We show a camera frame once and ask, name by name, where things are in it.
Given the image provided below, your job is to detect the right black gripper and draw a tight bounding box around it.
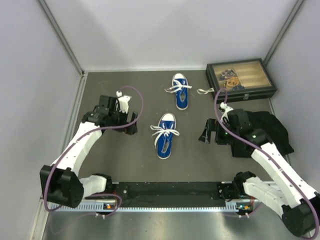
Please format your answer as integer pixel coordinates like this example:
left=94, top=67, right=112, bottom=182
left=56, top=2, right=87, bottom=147
left=199, top=118, right=239, bottom=145

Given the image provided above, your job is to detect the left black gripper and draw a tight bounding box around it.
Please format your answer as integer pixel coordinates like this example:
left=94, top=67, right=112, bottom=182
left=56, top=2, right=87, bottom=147
left=108, top=106, right=137, bottom=135

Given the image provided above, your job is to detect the blue sneaker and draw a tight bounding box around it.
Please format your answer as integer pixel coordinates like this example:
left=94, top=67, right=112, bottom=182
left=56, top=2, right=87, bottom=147
left=150, top=113, right=180, bottom=160
left=165, top=73, right=193, bottom=111

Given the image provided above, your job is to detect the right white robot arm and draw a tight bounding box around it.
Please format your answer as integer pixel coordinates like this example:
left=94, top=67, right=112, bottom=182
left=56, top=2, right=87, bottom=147
left=199, top=106, right=320, bottom=240

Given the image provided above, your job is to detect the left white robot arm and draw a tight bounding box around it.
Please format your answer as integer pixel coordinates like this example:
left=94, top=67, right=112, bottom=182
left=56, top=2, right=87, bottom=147
left=39, top=91, right=138, bottom=208

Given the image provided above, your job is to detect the black glass-lid jewelry box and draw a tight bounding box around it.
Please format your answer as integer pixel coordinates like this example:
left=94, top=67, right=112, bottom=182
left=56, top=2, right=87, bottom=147
left=205, top=58, right=277, bottom=103

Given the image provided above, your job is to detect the black cloth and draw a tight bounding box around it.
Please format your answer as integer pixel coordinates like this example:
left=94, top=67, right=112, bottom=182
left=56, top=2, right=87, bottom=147
left=230, top=111, right=295, bottom=158

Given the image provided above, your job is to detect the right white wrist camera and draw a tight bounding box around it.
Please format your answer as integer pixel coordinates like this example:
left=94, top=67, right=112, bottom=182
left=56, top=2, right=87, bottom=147
left=219, top=102, right=234, bottom=124

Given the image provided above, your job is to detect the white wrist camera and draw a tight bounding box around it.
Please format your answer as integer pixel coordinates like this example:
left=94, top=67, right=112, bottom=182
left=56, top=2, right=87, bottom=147
left=116, top=91, right=132, bottom=114
left=219, top=102, right=234, bottom=124

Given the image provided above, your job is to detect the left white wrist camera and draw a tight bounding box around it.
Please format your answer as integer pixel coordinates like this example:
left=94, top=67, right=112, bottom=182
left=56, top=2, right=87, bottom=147
left=116, top=91, right=132, bottom=114

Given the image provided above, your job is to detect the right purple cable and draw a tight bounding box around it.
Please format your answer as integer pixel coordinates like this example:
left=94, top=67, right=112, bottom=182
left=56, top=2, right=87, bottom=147
left=213, top=87, right=320, bottom=238

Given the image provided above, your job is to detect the purple cable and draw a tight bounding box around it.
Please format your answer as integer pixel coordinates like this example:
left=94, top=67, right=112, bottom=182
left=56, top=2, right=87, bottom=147
left=213, top=87, right=320, bottom=238
left=44, top=85, right=145, bottom=216

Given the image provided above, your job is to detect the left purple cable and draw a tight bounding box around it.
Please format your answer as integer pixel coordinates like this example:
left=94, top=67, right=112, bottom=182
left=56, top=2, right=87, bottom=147
left=44, top=85, right=145, bottom=216

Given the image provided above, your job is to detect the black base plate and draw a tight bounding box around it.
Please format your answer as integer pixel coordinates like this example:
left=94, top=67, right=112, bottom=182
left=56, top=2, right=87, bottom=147
left=84, top=181, right=263, bottom=208

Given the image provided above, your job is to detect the grey slotted cable duct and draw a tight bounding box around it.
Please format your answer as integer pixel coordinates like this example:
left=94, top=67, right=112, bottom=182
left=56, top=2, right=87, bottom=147
left=56, top=201, right=252, bottom=213

